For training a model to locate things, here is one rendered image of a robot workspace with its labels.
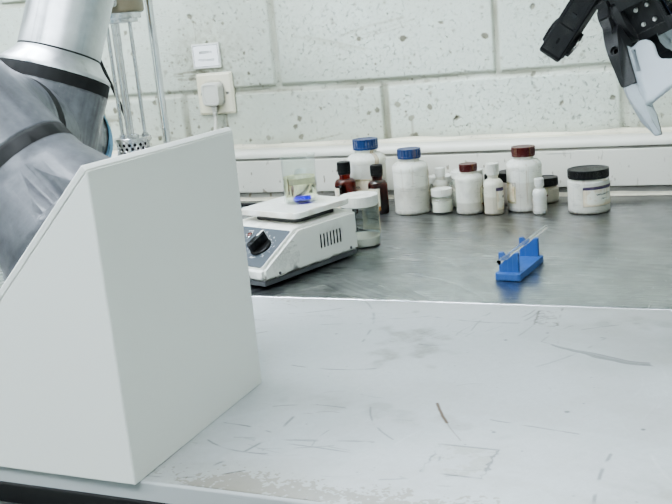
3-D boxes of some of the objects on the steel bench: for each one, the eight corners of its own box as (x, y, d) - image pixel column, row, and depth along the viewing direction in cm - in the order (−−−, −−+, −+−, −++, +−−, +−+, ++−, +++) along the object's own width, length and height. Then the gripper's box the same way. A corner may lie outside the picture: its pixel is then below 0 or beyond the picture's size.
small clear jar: (446, 209, 165) (445, 185, 164) (457, 212, 162) (456, 187, 161) (428, 212, 164) (426, 188, 163) (439, 215, 160) (437, 191, 159)
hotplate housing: (265, 290, 124) (259, 232, 122) (201, 279, 132) (194, 225, 130) (370, 251, 140) (365, 199, 138) (306, 244, 148) (301, 195, 146)
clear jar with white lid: (357, 251, 140) (353, 199, 138) (336, 245, 145) (331, 195, 143) (389, 243, 143) (385, 193, 141) (367, 238, 148) (363, 189, 146)
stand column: (179, 213, 180) (127, -174, 163) (166, 213, 181) (114, -171, 164) (186, 210, 182) (136, -172, 166) (174, 210, 183) (123, -169, 167)
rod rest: (520, 282, 116) (519, 254, 116) (494, 280, 118) (493, 253, 117) (544, 261, 125) (543, 235, 124) (520, 260, 126) (518, 235, 126)
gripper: (611, -76, 81) (716, 119, 84) (672, -117, 95) (760, 51, 98) (531, -27, 87) (632, 153, 90) (600, -73, 101) (685, 85, 104)
